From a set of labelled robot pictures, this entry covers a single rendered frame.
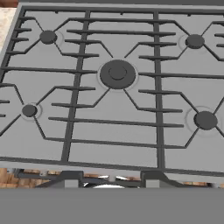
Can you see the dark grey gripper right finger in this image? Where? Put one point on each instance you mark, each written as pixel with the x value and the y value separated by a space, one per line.
pixel 152 176

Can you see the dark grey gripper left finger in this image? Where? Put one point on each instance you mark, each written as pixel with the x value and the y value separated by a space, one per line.
pixel 71 176

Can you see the white and black round thing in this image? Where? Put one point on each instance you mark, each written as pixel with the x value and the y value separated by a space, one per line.
pixel 108 186

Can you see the grey gas hob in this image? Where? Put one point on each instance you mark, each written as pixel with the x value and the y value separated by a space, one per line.
pixel 116 131

